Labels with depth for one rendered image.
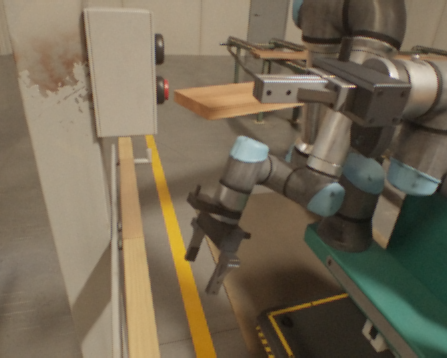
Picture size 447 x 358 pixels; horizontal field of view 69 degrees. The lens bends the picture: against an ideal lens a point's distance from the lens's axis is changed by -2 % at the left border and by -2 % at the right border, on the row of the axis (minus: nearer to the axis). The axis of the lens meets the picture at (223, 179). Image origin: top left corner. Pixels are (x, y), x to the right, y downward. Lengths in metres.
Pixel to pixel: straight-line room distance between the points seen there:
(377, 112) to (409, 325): 0.55
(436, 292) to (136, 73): 0.82
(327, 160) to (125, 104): 0.47
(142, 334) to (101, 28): 0.26
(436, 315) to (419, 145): 0.47
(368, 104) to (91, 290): 0.39
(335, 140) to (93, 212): 0.48
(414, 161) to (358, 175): 0.33
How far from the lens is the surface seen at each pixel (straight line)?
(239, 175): 0.69
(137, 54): 0.32
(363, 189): 0.87
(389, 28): 0.72
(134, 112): 0.33
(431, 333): 0.85
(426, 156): 0.54
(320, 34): 0.79
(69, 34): 0.32
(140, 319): 0.34
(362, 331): 1.28
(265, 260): 1.91
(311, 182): 0.70
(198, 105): 1.27
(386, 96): 0.40
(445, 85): 0.50
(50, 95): 0.34
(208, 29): 8.95
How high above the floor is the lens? 1.27
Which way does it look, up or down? 28 degrees down
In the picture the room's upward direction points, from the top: 4 degrees clockwise
